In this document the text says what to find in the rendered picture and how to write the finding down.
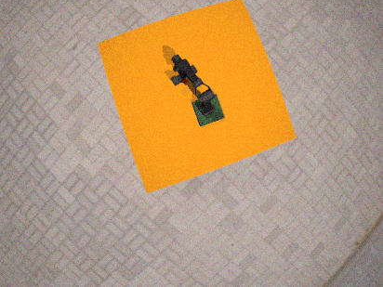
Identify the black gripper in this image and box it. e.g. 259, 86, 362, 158
170, 64, 198, 86

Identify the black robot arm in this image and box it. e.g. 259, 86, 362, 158
172, 55, 215, 116

